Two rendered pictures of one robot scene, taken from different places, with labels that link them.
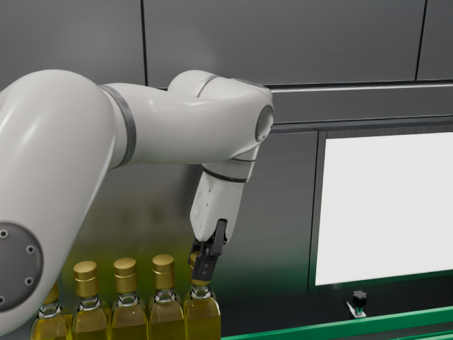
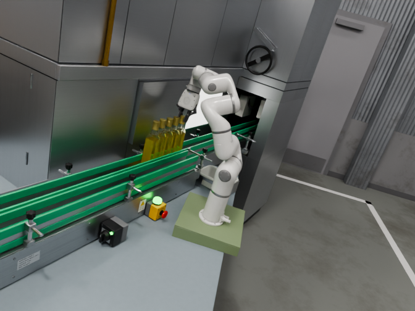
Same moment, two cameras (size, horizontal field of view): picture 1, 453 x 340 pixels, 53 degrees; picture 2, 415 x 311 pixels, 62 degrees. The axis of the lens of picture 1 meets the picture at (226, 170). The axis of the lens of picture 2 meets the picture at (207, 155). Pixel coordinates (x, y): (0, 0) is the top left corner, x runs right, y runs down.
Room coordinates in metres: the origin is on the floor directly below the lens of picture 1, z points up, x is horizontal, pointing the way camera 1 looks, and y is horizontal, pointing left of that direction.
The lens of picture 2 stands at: (-0.63, 1.38, 1.70)
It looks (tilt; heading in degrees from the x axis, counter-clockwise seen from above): 22 degrees down; 307
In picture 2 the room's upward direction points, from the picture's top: 16 degrees clockwise
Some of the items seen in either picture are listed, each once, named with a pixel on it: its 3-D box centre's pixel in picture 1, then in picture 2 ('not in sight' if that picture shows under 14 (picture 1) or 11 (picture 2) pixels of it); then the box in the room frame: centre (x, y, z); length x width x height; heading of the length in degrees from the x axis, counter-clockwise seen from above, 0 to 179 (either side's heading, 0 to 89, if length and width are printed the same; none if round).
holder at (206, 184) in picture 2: not in sight; (212, 180); (0.47, -0.18, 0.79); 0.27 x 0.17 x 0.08; 11
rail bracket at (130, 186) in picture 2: not in sight; (134, 190); (0.35, 0.52, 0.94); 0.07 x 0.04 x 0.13; 11
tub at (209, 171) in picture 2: not in sight; (216, 181); (0.44, -0.19, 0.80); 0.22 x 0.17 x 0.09; 11
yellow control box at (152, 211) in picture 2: not in sight; (155, 209); (0.37, 0.35, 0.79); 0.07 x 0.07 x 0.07; 11
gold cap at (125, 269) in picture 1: (125, 274); (169, 121); (0.60, 0.15, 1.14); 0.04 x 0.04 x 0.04
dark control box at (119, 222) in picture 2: not in sight; (113, 231); (0.31, 0.63, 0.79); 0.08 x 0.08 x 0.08; 11
